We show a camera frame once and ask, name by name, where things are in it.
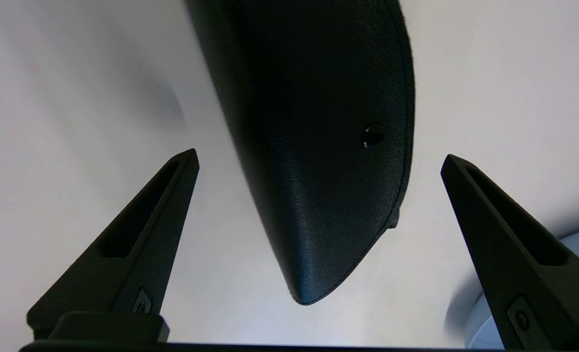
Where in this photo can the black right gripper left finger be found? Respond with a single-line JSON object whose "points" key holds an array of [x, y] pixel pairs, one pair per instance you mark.
{"points": [[138, 254]]}

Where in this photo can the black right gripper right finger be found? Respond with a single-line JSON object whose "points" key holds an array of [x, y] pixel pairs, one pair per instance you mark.
{"points": [[524, 254]]}

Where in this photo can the black glasses case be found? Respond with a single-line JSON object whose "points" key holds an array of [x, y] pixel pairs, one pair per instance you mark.
{"points": [[319, 146]]}

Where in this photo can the light blue plate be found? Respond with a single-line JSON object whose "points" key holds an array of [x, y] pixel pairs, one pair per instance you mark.
{"points": [[480, 313]]}

